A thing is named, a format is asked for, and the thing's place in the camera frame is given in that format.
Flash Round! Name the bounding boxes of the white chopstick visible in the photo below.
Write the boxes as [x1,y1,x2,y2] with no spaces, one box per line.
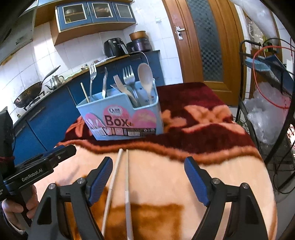
[125,150,134,240]
[102,148,124,236]

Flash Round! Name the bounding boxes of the small steel fork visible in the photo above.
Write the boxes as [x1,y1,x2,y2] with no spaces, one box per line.
[89,61,97,102]

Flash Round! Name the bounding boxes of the long steel fork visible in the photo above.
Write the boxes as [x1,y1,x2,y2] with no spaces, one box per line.
[122,66,140,106]

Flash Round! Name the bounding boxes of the beige plastic spoon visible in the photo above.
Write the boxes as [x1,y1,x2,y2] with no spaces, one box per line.
[138,63,153,104]

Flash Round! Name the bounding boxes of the bamboo chopstick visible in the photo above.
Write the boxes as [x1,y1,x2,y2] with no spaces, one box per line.
[80,82,90,103]

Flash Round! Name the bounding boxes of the person's left hand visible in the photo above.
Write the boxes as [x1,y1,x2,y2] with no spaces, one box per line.
[1,185,39,230]

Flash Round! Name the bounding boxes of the blue base cabinets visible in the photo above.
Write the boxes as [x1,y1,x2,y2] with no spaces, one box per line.
[11,51,164,164]

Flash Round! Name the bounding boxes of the light blue utensil box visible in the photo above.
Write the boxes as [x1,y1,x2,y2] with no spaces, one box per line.
[77,81,164,140]

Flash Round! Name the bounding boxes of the black wok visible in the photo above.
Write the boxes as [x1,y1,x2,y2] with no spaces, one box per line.
[13,66,60,108]

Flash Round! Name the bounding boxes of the red and peach fleece blanket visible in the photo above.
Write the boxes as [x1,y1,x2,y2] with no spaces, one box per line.
[36,83,277,239]

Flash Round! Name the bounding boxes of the steel kettle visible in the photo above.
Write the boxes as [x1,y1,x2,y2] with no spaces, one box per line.
[45,75,65,90]

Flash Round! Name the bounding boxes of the steel tongs in box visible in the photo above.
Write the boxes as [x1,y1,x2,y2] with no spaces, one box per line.
[102,67,108,99]

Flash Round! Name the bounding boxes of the clear plastic bag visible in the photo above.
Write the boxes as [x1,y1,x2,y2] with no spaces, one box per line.
[244,82,291,145]

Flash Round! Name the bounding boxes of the black metal rack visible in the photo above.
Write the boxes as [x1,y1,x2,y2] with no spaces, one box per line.
[235,39,294,195]

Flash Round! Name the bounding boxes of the black air fryer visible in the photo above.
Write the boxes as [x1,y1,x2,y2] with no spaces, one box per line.
[104,37,129,57]

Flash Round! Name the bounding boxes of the range hood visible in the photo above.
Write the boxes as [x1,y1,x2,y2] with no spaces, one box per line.
[1,1,37,64]

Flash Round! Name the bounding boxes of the purple rice cooker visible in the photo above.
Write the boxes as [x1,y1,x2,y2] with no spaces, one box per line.
[126,30,152,52]

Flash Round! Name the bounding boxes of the brown wooden door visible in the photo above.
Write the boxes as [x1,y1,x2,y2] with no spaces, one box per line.
[163,0,244,107]

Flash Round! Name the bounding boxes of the blue wall cabinet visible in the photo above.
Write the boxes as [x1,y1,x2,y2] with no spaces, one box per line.
[50,1,136,45]

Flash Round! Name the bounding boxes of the steel door handle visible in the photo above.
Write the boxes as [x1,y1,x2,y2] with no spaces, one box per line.
[176,26,185,40]

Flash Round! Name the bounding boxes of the red cable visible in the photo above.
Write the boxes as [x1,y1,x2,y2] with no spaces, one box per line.
[252,45,295,110]

